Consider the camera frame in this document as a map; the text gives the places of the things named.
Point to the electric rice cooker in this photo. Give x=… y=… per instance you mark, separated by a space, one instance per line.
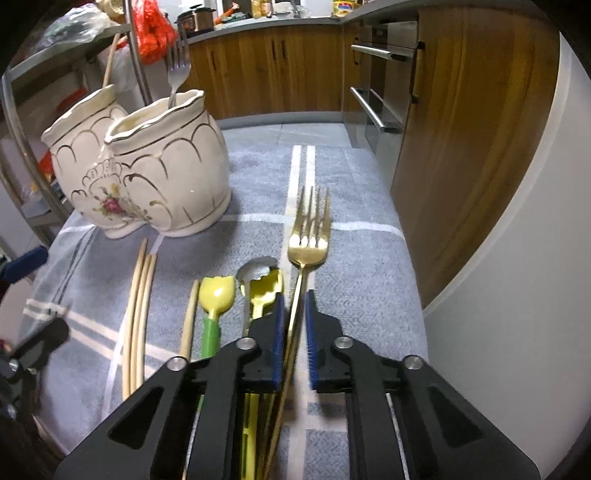
x=196 y=20

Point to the green yellow tulip spoon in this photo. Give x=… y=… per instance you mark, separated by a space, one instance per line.
x=216 y=296

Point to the clear plastic bag on shelf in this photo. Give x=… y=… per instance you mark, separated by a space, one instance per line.
x=79 y=25

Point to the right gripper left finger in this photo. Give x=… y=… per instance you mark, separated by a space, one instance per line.
x=185 y=421

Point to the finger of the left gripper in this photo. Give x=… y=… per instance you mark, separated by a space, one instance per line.
x=15 y=270

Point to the wooden base cabinets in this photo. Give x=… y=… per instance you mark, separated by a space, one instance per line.
x=484 y=86

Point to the white ceramic double utensil holder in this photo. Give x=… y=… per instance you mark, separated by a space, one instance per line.
x=163 y=166

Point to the bamboo chopstick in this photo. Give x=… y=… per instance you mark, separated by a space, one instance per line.
x=108 y=66
x=139 y=375
x=135 y=324
x=188 y=322
x=129 y=319

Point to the metal storage shelf rack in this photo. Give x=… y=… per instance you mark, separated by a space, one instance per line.
x=36 y=89

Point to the silver metal spoon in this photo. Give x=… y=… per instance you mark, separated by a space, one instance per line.
x=252 y=270

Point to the built-in steel oven drawers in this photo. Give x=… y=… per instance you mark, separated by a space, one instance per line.
x=380 y=97

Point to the yellow tin can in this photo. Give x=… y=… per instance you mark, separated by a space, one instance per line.
x=341 y=8

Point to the silver metal fork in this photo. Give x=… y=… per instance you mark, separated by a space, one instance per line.
x=178 y=64

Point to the gold metal fork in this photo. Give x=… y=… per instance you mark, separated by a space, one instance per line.
x=307 y=249

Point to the grey plaid table cloth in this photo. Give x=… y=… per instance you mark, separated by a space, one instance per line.
x=367 y=281

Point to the red plastic bag hanging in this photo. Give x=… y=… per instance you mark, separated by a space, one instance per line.
x=153 y=31

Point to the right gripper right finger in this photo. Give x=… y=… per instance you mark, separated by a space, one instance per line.
x=405 y=421

